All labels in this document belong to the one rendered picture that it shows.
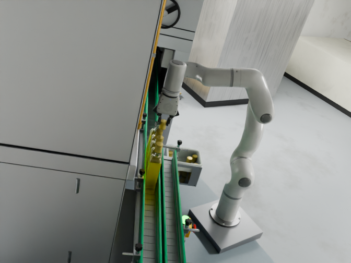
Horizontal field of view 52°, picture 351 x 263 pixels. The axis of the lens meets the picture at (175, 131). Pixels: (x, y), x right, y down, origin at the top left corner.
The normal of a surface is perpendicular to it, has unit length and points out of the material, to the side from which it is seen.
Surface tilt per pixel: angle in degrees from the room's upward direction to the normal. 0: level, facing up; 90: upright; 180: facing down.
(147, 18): 90
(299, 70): 90
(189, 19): 90
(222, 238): 3
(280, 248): 0
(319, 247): 0
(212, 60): 90
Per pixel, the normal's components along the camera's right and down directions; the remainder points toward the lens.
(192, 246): 0.22, -0.83
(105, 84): 0.05, 0.54
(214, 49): -0.83, 0.11
